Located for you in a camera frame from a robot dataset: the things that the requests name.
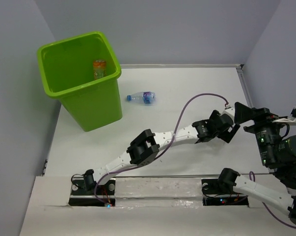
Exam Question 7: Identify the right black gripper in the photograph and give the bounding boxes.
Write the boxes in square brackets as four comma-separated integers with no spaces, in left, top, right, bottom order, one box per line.
[232,100,288,165]

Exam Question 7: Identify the blue label water bottle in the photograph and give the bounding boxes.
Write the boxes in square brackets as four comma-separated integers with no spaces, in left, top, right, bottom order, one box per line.
[126,91,156,105]

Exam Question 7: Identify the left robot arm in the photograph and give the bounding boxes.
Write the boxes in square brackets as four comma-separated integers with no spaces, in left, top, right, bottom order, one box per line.
[82,107,240,194]

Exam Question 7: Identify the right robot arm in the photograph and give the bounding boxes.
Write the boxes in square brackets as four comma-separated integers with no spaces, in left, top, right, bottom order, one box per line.
[216,102,296,229]

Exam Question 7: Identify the green plastic bin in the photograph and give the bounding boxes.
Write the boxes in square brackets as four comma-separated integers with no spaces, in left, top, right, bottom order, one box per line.
[37,31,123,132]

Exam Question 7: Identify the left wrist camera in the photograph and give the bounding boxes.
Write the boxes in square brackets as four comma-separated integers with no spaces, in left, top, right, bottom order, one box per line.
[221,104,235,123]

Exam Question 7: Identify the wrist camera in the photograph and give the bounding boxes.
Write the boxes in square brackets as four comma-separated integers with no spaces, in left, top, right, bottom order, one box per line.
[273,106,296,125]
[221,104,235,123]

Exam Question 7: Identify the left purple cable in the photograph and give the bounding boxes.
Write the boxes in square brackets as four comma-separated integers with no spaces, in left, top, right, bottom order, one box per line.
[93,92,229,205]

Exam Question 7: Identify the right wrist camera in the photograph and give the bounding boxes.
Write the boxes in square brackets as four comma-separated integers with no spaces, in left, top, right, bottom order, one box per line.
[273,106,296,125]

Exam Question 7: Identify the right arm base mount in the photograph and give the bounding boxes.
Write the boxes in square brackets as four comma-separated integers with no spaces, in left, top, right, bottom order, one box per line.
[201,178,249,207]

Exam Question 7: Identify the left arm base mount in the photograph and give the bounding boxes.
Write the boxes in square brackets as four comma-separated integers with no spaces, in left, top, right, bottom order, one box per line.
[68,174,116,208]

